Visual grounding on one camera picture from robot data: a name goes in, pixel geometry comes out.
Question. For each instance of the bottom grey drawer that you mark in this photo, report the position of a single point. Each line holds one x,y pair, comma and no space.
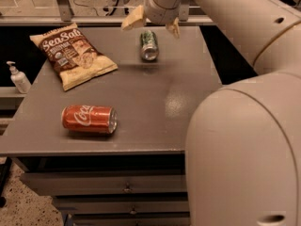
140,219

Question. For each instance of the sea salt chips bag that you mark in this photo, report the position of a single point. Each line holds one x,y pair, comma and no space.
72,55

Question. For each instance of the green soda can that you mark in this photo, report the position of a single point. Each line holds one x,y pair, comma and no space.
149,45

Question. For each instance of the top grey drawer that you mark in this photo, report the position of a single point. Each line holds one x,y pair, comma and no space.
103,183

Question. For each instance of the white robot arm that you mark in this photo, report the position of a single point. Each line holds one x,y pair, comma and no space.
242,150

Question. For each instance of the middle grey drawer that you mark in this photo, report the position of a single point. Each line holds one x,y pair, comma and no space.
128,204

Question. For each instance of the red Coca-Cola can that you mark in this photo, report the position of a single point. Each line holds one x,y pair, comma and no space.
90,118

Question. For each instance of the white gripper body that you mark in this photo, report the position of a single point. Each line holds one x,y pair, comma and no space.
157,13

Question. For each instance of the grey drawer cabinet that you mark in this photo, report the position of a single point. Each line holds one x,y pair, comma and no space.
111,151

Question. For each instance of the white pump bottle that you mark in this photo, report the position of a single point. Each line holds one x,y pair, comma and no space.
19,78

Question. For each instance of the metal railing frame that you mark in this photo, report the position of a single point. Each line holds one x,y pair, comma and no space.
61,12

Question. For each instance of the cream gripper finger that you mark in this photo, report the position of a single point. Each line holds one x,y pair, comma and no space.
135,19
173,28

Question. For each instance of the grey drawer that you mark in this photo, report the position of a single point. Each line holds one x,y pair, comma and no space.
128,204
140,219
103,183

